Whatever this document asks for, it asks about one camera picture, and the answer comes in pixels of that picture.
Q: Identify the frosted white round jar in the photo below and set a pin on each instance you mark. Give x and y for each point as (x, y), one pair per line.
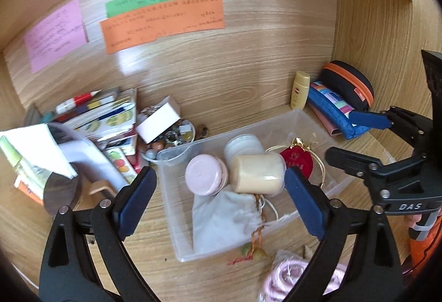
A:
(241, 146)

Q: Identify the stack of booklets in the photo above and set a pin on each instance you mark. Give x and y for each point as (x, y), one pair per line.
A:
(103, 115)

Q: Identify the clear plastic bin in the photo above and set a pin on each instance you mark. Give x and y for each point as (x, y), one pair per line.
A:
(179, 219)

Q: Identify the pink wallet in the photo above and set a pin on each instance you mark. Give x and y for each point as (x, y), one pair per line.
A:
(326, 122)

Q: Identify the white cloth pouch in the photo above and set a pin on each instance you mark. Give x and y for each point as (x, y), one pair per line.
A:
(221, 219)

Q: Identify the black orange glasses case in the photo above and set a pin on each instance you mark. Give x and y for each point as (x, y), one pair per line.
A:
(348, 81)

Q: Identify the white eraser box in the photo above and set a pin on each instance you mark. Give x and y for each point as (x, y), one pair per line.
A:
(157, 124)

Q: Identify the small yellow bottle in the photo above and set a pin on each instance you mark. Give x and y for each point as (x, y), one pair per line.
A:
(299, 91)

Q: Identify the white paper note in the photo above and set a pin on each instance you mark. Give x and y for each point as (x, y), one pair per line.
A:
(34, 146)

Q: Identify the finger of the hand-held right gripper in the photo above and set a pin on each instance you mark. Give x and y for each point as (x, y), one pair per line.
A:
(355, 160)
(369, 119)

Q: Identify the fruit print box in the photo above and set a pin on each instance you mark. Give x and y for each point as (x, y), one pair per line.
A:
(121, 164)

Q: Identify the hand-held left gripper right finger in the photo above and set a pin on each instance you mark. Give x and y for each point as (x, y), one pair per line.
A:
(307, 207)

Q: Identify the wooden desktop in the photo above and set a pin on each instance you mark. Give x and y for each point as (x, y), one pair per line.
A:
(207, 283)

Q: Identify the pink paper note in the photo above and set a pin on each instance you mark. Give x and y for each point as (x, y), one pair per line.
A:
(55, 36)

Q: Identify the red velvet pouch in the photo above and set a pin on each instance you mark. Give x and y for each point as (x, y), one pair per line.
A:
(297, 160)

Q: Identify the person's right hand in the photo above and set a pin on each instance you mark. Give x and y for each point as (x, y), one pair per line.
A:
(416, 222)

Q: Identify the pink round jar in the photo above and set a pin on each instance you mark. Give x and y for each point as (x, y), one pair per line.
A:
(203, 174)

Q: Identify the red white pen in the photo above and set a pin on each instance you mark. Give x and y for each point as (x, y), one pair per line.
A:
(77, 101)

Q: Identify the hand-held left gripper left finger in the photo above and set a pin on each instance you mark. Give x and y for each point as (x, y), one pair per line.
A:
(138, 202)

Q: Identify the glass bowl of beads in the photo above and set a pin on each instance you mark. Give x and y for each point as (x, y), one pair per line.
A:
(172, 139)

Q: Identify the cream round jar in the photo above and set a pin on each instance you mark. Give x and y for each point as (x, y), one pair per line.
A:
(255, 172)

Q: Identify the blue zip pouch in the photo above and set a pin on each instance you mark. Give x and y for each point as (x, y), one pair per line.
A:
(331, 105)

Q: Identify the orange paper note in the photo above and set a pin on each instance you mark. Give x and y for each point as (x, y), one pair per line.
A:
(162, 24)

